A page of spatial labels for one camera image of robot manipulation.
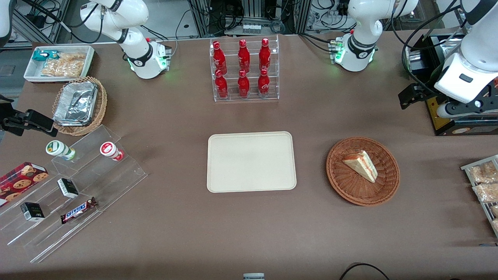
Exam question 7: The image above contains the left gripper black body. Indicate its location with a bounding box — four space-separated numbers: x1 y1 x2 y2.
444 91 498 119

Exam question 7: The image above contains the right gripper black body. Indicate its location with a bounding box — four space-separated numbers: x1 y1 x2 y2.
0 95 28 137

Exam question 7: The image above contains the triangular sandwich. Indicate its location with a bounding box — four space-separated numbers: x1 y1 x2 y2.
342 150 378 183

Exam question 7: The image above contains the light wicker basket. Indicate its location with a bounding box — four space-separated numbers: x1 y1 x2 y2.
52 76 107 137

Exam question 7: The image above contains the brown round wicker basket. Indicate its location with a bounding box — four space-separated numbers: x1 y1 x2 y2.
326 136 400 207

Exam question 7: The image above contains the beige plastic tray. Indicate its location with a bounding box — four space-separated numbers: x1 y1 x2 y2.
207 131 297 193

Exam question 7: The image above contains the black and yellow box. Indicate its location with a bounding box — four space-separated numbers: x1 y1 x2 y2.
405 33 498 137

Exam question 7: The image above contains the green lid yogurt cup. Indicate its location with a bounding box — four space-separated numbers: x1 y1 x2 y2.
46 140 76 161

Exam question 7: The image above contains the stack of foil trays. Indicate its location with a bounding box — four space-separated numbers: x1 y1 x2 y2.
53 81 98 127

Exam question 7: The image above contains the white rectangular bin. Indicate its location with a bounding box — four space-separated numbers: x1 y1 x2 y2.
23 45 95 83

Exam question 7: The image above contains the clear bag of crackers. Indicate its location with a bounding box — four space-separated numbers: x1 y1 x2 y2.
41 52 86 77

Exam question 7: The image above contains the red tartan cookie box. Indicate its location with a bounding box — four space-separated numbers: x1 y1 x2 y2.
0 162 49 207

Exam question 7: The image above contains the clear bag of snacks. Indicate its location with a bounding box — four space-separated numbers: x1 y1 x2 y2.
473 183 498 203
468 161 498 184

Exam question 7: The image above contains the teal snack packet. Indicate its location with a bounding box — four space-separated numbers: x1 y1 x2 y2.
32 50 59 63

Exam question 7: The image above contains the small black box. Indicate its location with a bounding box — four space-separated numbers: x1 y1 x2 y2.
57 178 79 199
20 202 45 222

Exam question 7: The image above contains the red lid yogurt cup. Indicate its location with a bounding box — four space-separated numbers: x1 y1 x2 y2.
100 142 125 161

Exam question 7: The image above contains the clear acrylic step shelf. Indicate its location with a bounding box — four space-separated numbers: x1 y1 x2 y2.
0 124 148 264

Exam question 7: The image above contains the Snickers chocolate bar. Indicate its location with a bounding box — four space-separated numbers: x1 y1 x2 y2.
60 197 98 224

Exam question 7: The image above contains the clear acrylic bottle rack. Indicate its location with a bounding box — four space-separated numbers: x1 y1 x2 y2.
209 35 280 102

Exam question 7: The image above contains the red soda bottle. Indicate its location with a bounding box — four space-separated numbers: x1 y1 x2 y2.
238 70 250 98
215 70 228 99
258 69 270 97
212 41 227 75
259 38 271 72
238 39 251 73

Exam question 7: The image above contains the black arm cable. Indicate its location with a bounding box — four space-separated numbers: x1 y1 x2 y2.
391 4 467 96

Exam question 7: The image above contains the grey wire tray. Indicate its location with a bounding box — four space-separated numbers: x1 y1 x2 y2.
461 155 498 238

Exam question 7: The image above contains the black cable loop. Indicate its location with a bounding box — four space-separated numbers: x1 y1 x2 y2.
338 263 391 280

